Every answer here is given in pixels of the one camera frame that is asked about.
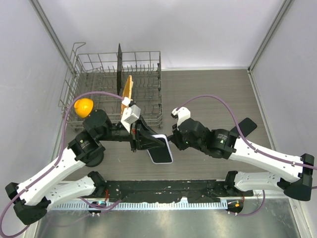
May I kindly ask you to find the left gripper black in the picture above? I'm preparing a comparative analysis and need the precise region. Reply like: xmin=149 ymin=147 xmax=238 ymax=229
xmin=97 ymin=115 xmax=165 ymax=152

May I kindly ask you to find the lavender smartphone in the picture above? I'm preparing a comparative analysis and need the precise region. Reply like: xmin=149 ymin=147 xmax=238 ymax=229
xmin=147 ymin=134 xmax=173 ymax=164

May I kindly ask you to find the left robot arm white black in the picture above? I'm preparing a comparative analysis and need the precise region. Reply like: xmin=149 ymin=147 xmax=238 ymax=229
xmin=5 ymin=110 xmax=168 ymax=225

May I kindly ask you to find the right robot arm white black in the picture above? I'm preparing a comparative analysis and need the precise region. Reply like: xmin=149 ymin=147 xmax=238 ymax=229
xmin=168 ymin=119 xmax=315 ymax=201

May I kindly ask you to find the black phone stand left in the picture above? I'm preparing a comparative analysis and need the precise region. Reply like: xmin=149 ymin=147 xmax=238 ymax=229
xmin=86 ymin=151 xmax=104 ymax=168

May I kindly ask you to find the orange wooden plate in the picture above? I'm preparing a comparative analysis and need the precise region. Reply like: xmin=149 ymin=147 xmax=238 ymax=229
xmin=121 ymin=75 xmax=133 ymax=116

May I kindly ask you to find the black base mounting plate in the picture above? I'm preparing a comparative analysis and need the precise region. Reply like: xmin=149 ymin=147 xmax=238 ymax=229
xmin=102 ymin=179 xmax=254 ymax=204

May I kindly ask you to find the black smartphone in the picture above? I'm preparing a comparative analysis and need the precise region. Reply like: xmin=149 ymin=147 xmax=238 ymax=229
xmin=238 ymin=118 xmax=258 ymax=137

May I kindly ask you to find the yellow bowl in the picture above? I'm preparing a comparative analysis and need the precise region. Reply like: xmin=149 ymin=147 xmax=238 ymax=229
xmin=74 ymin=98 xmax=94 ymax=119

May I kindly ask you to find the black plate upright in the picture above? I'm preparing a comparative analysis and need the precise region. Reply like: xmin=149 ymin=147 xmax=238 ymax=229
xmin=116 ymin=44 xmax=123 ymax=95

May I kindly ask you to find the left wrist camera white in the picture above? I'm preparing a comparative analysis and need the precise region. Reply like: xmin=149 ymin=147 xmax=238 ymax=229
xmin=120 ymin=97 xmax=141 ymax=133

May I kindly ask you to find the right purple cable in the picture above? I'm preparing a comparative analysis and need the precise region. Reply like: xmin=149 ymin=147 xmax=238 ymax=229
xmin=179 ymin=95 xmax=317 ymax=216

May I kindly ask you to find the grey wire dish rack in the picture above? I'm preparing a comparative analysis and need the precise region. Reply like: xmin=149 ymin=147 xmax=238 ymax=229
xmin=57 ymin=42 xmax=164 ymax=132

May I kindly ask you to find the white slotted cable duct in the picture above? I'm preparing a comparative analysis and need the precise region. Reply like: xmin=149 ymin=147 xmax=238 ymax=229
xmin=53 ymin=199 xmax=228 ymax=211

